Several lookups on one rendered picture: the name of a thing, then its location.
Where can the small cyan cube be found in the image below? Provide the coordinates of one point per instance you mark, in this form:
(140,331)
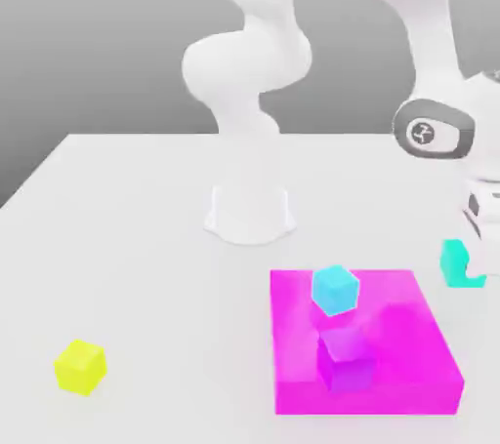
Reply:
(335,291)

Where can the large magenta box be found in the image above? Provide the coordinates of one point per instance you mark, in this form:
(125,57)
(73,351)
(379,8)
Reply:
(410,358)

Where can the small purple cube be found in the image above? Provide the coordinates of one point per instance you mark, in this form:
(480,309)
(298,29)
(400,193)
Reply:
(345,362)

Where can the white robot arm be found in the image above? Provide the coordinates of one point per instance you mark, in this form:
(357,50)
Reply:
(250,61)

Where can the small teal cube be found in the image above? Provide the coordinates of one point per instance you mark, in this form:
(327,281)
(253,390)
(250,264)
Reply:
(453,264)

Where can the small yellow cube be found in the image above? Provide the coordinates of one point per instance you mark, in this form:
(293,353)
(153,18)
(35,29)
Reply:
(80,368)

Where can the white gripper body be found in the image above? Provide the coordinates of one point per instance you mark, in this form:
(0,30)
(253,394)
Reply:
(488,252)

